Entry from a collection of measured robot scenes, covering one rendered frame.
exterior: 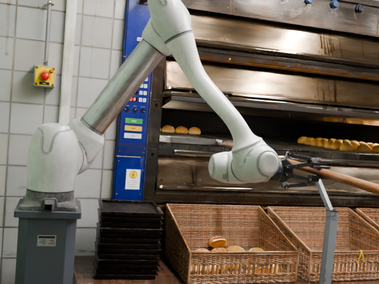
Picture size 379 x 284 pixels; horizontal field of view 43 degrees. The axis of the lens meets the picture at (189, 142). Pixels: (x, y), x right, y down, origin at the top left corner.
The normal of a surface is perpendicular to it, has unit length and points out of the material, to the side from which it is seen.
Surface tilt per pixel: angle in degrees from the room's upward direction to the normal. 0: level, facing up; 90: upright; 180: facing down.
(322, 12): 90
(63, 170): 90
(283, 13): 90
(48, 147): 76
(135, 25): 90
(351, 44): 70
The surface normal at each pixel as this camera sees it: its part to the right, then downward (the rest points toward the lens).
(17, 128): 0.30, 0.09
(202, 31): 0.31, -0.26
